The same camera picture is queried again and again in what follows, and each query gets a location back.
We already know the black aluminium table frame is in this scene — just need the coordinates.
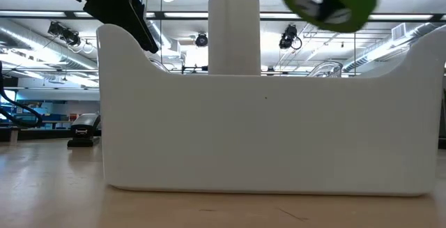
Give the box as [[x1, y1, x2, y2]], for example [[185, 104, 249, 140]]
[[0, 127, 102, 142]]

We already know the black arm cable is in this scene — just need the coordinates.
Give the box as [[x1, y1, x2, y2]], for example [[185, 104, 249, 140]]
[[0, 60, 44, 129]]

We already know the black overhead beam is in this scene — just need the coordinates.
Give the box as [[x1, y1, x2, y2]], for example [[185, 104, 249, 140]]
[[0, 10, 446, 22]]

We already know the green tape roll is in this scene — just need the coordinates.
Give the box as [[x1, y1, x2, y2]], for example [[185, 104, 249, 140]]
[[279, 0, 378, 34]]

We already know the silver ventilation duct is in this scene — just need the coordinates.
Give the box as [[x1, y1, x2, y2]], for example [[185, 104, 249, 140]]
[[342, 22, 440, 74], [0, 18, 98, 70]]

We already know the black stapler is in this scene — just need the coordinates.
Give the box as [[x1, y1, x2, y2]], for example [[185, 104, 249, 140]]
[[67, 112, 102, 149]]

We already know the white vent grille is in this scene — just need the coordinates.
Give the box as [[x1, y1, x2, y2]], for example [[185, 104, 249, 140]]
[[390, 22, 407, 42]]

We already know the white plastic bin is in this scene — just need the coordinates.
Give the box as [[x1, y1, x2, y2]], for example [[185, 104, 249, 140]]
[[96, 24, 446, 197]]

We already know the blue lit monitor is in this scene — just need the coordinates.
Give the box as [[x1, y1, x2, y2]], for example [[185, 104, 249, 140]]
[[0, 89, 17, 105]]

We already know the black ceiling camera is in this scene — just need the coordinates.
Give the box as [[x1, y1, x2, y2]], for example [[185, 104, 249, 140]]
[[62, 29, 82, 47], [278, 24, 302, 50], [47, 21, 66, 38], [194, 32, 209, 48]]

